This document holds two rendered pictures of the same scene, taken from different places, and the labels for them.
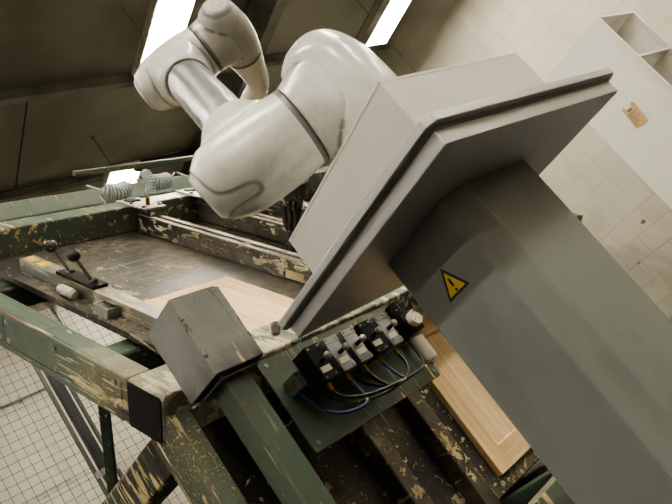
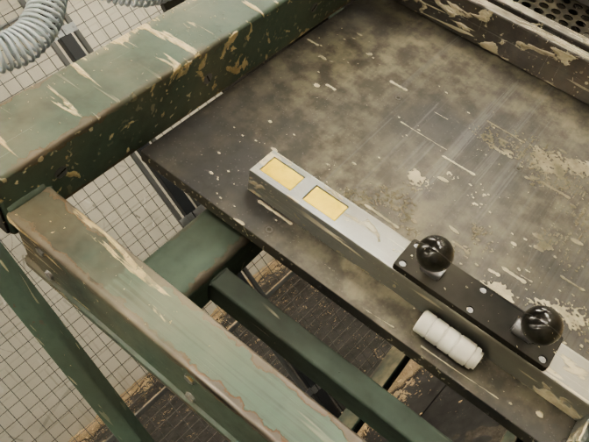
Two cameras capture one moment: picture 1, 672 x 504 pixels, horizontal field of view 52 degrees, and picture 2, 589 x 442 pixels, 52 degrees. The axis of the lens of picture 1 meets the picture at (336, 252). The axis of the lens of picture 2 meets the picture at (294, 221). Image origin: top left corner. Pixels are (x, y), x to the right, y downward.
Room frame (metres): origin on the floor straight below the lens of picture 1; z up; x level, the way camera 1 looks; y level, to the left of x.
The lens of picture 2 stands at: (1.18, 0.57, 1.77)
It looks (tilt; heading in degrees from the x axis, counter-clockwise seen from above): 16 degrees down; 17
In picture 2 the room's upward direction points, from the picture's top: 33 degrees counter-clockwise
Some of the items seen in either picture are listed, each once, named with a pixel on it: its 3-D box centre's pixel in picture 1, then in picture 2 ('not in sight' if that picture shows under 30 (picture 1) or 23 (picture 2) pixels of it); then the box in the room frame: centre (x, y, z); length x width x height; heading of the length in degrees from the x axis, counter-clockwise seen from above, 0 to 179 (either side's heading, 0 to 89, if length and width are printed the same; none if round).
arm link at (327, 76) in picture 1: (338, 89); not in sight; (1.12, -0.18, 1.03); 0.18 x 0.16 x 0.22; 93
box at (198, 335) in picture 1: (205, 345); not in sight; (1.26, 0.31, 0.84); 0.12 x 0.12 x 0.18; 51
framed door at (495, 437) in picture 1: (508, 355); not in sight; (2.59, -0.27, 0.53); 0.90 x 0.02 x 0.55; 141
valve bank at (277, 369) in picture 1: (371, 354); not in sight; (1.65, 0.08, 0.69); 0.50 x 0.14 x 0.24; 141
